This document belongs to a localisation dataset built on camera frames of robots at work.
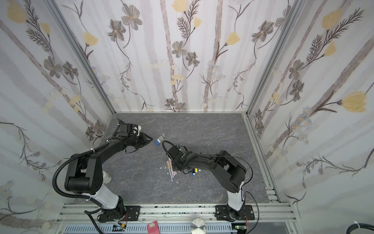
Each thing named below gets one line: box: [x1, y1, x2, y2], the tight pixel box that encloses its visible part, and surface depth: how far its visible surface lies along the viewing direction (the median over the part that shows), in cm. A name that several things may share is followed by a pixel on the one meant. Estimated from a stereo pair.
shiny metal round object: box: [189, 217, 207, 234], surface depth 60 cm
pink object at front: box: [147, 220, 160, 234], surface depth 71 cm
